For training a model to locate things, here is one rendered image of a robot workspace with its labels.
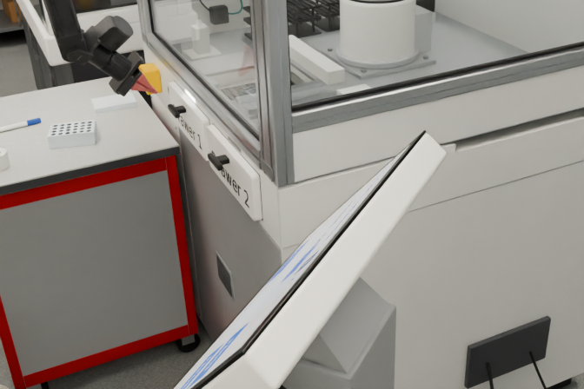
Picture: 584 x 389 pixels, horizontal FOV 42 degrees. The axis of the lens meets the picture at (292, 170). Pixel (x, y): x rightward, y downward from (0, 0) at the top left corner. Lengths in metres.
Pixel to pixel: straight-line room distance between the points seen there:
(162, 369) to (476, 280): 1.08
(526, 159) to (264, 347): 1.19
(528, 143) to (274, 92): 0.67
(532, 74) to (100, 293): 1.33
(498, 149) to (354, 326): 0.86
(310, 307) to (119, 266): 1.51
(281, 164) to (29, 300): 1.03
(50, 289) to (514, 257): 1.25
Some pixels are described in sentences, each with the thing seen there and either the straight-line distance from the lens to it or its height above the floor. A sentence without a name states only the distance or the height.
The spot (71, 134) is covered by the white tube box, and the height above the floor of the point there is 0.80.
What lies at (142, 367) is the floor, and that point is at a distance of 2.54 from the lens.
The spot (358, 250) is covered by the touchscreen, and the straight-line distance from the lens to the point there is 0.88.
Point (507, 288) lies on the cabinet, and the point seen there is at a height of 0.48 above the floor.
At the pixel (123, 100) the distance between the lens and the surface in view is 2.41.
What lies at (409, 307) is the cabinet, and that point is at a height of 0.53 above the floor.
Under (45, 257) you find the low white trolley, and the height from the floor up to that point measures 0.51.
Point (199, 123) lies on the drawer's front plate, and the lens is 1.86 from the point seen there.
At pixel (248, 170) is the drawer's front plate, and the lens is 1.59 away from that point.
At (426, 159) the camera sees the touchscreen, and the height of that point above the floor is 1.18.
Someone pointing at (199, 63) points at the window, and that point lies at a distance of 1.88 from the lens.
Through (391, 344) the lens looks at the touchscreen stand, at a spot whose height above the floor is 0.97.
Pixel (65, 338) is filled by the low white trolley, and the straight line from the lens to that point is 2.37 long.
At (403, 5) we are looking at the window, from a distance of 1.50.
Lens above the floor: 1.68
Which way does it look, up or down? 28 degrees down
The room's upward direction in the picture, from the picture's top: 3 degrees counter-clockwise
